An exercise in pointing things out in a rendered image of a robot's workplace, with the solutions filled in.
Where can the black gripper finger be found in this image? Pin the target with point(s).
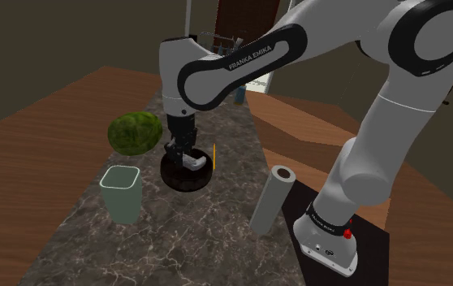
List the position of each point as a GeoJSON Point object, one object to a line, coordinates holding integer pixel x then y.
{"type": "Point", "coordinates": [187, 147]}
{"type": "Point", "coordinates": [171, 150]}

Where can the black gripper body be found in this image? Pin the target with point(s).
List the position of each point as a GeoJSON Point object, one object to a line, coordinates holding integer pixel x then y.
{"type": "Point", "coordinates": [181, 127]}

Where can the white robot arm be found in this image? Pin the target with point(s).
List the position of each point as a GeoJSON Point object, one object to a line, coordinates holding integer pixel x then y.
{"type": "Point", "coordinates": [388, 119]}

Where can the white curved object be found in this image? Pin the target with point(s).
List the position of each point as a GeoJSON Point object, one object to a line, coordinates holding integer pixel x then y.
{"type": "Point", "coordinates": [195, 162]}

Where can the yellow pencil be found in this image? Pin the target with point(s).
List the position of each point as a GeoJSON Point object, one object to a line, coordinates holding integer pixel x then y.
{"type": "Point", "coordinates": [213, 157]}

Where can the black round bowl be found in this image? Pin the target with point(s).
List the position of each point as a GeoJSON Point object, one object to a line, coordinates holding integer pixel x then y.
{"type": "Point", "coordinates": [185, 180]}

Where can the green cabbage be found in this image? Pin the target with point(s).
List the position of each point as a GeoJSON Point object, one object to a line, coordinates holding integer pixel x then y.
{"type": "Point", "coordinates": [134, 134]}

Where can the blue bottle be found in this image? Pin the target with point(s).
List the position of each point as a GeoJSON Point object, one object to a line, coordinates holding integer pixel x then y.
{"type": "Point", "coordinates": [239, 96]}

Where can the pale green square cup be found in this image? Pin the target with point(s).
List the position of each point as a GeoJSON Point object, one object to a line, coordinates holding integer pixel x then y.
{"type": "Point", "coordinates": [122, 202]}

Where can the grey paper towel roll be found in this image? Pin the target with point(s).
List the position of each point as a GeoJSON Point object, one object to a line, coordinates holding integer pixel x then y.
{"type": "Point", "coordinates": [270, 202]}

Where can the brown door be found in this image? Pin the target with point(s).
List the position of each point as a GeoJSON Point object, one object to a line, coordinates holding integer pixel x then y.
{"type": "Point", "coordinates": [246, 18]}

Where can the dark robot stand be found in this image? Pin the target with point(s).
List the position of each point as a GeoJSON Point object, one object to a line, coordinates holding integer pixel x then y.
{"type": "Point", "coordinates": [369, 245]}

